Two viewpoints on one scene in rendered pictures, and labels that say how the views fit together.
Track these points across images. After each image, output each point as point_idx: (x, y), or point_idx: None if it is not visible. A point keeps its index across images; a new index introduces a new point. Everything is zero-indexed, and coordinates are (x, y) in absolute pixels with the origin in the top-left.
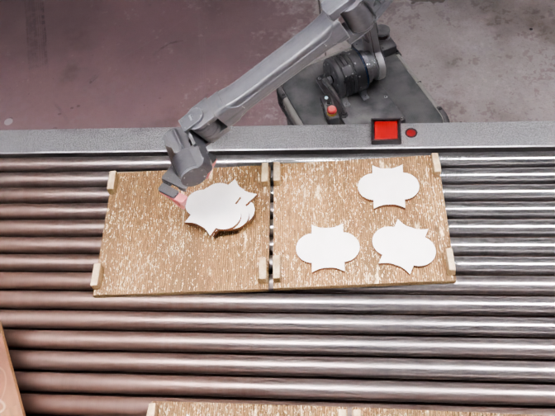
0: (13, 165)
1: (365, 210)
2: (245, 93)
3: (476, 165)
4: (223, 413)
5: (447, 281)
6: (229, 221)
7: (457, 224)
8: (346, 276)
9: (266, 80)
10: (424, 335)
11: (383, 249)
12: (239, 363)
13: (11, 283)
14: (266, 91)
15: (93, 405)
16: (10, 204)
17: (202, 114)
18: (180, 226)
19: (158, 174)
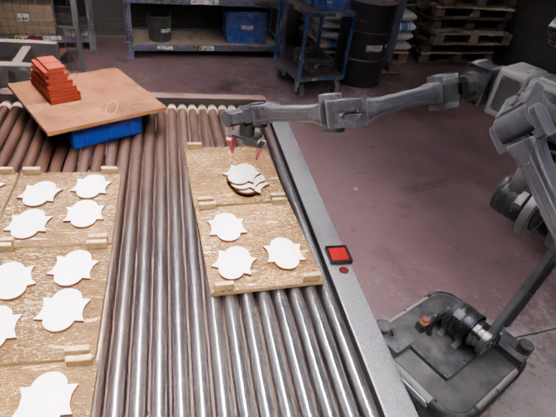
0: None
1: (261, 244)
2: (273, 107)
3: (327, 312)
4: (112, 195)
5: (209, 288)
6: (233, 179)
7: (264, 297)
8: (207, 237)
9: (281, 108)
10: None
11: (229, 251)
12: (145, 201)
13: (191, 127)
14: (279, 116)
15: (121, 157)
16: None
17: (259, 103)
18: None
19: (267, 160)
